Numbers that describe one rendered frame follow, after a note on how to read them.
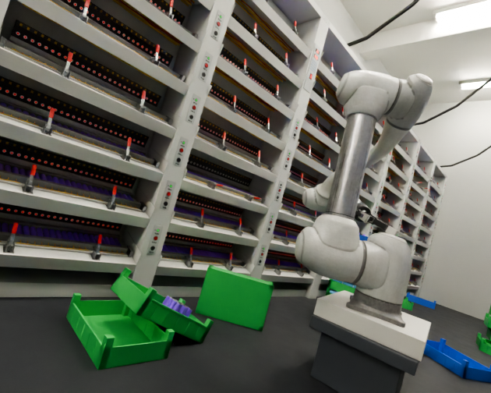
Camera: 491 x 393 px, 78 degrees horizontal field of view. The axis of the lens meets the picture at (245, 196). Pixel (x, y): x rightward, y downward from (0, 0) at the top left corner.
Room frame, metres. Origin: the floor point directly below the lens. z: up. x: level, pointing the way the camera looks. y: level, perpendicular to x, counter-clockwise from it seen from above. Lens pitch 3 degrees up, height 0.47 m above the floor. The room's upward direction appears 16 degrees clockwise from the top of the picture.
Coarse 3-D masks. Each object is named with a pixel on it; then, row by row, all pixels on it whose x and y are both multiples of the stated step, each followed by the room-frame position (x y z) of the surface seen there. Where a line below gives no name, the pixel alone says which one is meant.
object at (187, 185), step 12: (192, 168) 1.54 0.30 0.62; (192, 180) 1.40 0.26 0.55; (228, 180) 1.72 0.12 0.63; (192, 192) 1.38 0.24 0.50; (204, 192) 1.42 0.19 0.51; (216, 192) 1.46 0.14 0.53; (252, 192) 1.85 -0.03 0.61; (240, 204) 1.59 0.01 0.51; (252, 204) 1.64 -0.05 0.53; (264, 204) 1.76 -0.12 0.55
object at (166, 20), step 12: (120, 0) 1.11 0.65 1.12; (132, 0) 1.04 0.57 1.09; (144, 0) 1.06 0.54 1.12; (156, 0) 1.25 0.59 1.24; (144, 12) 1.08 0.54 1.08; (156, 12) 1.10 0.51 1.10; (168, 12) 1.14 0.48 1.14; (168, 24) 1.14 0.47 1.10; (180, 24) 1.24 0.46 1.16; (180, 36) 1.19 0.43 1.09; (192, 36) 1.21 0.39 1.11; (204, 36) 1.24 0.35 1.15; (192, 48) 1.24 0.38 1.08
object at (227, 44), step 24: (96, 0) 1.13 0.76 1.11; (168, 0) 1.31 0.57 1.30; (48, 24) 1.05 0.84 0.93; (144, 24) 1.27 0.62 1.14; (288, 24) 1.85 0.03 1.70; (72, 48) 1.11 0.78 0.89; (96, 48) 1.16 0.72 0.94; (168, 48) 1.36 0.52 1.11; (0, 72) 0.99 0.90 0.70; (120, 72) 1.24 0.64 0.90; (264, 72) 1.78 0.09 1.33; (336, 72) 2.29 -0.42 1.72; (240, 96) 1.70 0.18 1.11; (120, 120) 1.28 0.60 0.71; (216, 120) 1.62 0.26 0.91; (24, 144) 1.08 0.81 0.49; (312, 144) 2.25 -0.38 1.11; (240, 168) 1.80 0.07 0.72; (312, 168) 2.30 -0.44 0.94; (288, 192) 2.16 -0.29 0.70
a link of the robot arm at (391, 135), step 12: (384, 132) 1.17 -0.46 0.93; (396, 132) 1.13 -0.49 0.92; (384, 144) 1.20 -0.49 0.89; (396, 144) 1.19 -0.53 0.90; (372, 156) 1.25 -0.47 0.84; (384, 156) 1.24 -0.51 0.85; (312, 192) 1.44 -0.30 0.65; (324, 192) 1.40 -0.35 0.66; (312, 204) 1.44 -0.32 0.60; (324, 204) 1.43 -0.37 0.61
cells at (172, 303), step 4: (168, 296) 1.13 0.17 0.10; (164, 300) 1.13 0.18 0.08; (168, 300) 1.12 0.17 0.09; (172, 300) 1.11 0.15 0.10; (176, 300) 1.17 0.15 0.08; (164, 304) 1.12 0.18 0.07; (168, 304) 1.11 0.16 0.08; (172, 304) 1.10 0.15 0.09; (176, 304) 1.11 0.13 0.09; (180, 304) 1.11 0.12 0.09; (172, 308) 1.10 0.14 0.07; (176, 308) 1.10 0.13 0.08; (180, 308) 1.13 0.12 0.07; (184, 308) 1.13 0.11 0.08; (188, 308) 1.16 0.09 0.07; (180, 312) 1.12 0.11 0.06; (184, 312) 1.14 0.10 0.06; (188, 312) 1.15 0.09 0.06; (188, 316) 1.14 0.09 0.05
